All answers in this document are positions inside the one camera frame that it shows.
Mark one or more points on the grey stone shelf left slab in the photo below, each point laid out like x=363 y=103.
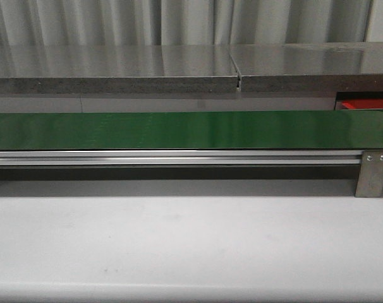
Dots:
x=116 y=70

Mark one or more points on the grey stone shelf slab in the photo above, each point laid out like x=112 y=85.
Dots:
x=116 y=70
x=329 y=67

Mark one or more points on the green conveyor belt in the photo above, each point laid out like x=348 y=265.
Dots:
x=293 y=130

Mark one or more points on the red plastic tray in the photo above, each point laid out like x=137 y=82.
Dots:
x=363 y=104

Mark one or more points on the grey stone shelf right slab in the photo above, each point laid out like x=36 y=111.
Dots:
x=329 y=67

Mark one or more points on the white pleated curtain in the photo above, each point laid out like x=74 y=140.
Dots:
x=181 y=22

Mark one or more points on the steel conveyor support bracket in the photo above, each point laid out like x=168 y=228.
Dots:
x=370 y=179

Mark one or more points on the aluminium conveyor side rail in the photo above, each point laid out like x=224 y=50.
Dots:
x=179 y=157

